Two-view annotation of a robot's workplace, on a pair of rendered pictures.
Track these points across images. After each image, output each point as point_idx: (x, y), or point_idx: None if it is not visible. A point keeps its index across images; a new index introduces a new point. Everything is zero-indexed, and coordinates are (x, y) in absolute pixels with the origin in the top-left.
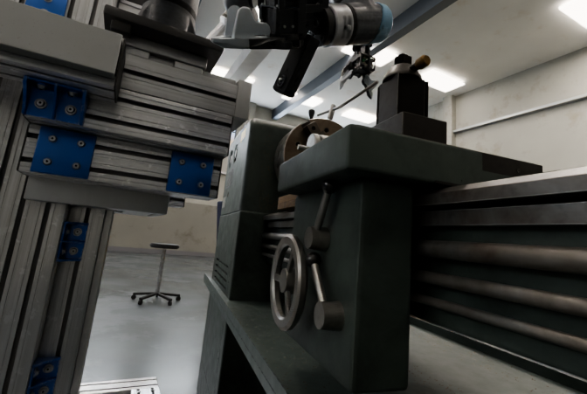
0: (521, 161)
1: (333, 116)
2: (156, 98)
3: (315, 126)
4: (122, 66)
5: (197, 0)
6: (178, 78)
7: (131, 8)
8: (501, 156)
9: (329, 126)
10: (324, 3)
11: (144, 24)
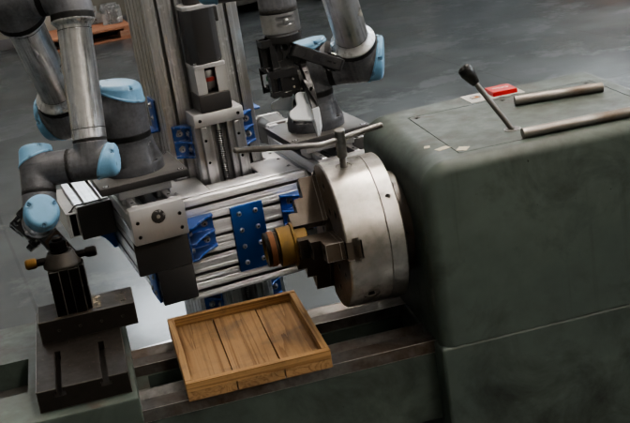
0: (36, 381)
1: (339, 153)
2: (120, 227)
3: (299, 187)
4: (99, 212)
5: (119, 124)
6: (118, 210)
7: (189, 70)
8: (36, 370)
9: (322, 179)
10: (20, 218)
11: (90, 182)
